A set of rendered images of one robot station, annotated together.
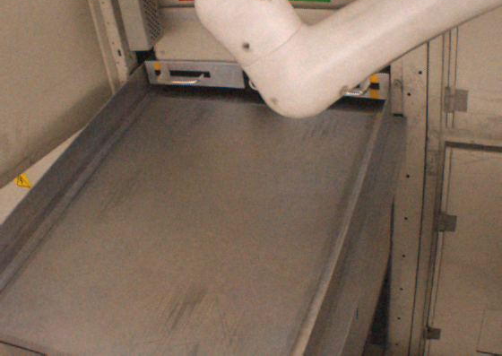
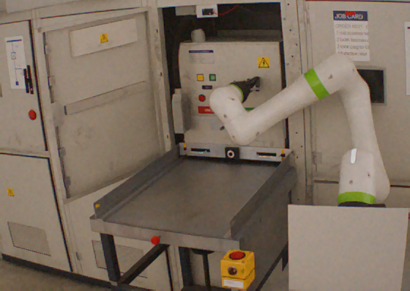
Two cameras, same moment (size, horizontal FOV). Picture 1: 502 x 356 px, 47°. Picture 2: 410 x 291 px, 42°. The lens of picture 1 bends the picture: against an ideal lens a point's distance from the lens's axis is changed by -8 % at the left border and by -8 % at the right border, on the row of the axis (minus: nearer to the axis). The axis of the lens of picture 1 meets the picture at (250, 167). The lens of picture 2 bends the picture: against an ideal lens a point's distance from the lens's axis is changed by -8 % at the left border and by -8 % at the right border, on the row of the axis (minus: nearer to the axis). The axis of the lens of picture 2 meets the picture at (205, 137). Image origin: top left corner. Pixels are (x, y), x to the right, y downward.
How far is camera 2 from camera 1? 1.35 m
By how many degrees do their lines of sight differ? 20
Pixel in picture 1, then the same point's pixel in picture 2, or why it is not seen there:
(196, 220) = (200, 195)
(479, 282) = not seen: hidden behind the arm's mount
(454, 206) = not seen: hidden behind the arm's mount
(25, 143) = (119, 169)
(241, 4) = (224, 100)
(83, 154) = (149, 174)
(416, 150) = (302, 185)
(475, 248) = not seen: hidden behind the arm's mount
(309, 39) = (247, 115)
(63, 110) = (138, 159)
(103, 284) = (159, 210)
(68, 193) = (142, 187)
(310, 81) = (246, 129)
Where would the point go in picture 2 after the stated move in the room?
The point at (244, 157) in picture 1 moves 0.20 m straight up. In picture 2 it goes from (222, 179) to (218, 133)
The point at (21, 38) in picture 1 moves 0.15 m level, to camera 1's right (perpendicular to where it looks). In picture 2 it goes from (126, 119) to (159, 116)
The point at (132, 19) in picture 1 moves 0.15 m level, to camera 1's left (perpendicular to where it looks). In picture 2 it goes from (177, 117) to (143, 120)
